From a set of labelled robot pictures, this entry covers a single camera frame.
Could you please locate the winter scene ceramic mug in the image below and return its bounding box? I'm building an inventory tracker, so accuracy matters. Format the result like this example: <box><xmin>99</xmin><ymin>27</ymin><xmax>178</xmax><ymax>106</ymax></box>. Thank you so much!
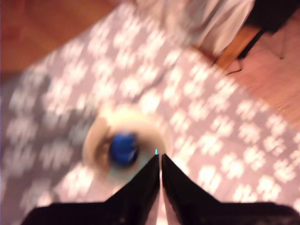
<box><xmin>83</xmin><ymin>110</ymin><xmax>174</xmax><ymax>186</ymax></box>

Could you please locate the wooden chair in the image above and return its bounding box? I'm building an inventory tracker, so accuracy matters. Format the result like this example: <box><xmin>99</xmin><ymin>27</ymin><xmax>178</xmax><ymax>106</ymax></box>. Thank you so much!
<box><xmin>199</xmin><ymin>25</ymin><xmax>265</xmax><ymax>71</ymax></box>

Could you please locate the grey paw-print cloth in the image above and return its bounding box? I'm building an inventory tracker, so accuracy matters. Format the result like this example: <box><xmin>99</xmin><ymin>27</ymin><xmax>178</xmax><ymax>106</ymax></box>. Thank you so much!
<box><xmin>0</xmin><ymin>0</ymin><xmax>300</xmax><ymax>225</ymax></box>

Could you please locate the white draped cloth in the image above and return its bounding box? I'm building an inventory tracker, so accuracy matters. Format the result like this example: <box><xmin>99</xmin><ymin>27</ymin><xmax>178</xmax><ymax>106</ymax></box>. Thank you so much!
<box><xmin>138</xmin><ymin>0</ymin><xmax>256</xmax><ymax>57</ymax></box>

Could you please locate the blue coffee capsule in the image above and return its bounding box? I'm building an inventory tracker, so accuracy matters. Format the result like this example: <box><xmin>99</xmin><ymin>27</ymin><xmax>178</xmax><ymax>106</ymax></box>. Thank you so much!
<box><xmin>109</xmin><ymin>131</ymin><xmax>139</xmax><ymax>166</ymax></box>

